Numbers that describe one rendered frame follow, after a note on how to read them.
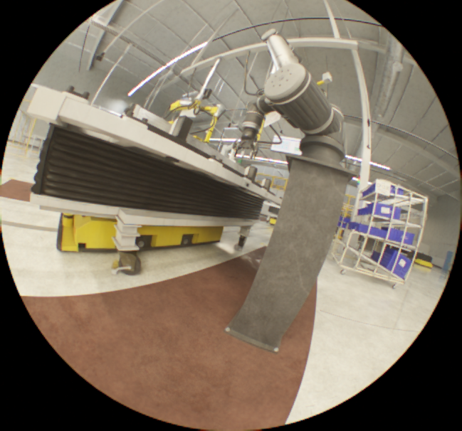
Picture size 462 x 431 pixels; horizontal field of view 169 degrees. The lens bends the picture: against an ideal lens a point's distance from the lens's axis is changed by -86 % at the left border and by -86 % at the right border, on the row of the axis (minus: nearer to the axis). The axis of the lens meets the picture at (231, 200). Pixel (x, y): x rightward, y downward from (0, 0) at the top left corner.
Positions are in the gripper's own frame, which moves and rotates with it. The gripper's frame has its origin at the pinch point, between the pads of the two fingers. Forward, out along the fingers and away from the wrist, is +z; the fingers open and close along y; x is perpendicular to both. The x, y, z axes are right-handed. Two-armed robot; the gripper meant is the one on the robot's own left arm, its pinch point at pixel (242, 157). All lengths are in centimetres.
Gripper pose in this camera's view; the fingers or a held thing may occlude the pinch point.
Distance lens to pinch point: 85.3
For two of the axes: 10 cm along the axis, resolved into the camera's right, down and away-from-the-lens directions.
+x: 4.0, 0.9, 9.1
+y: 8.7, 2.7, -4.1
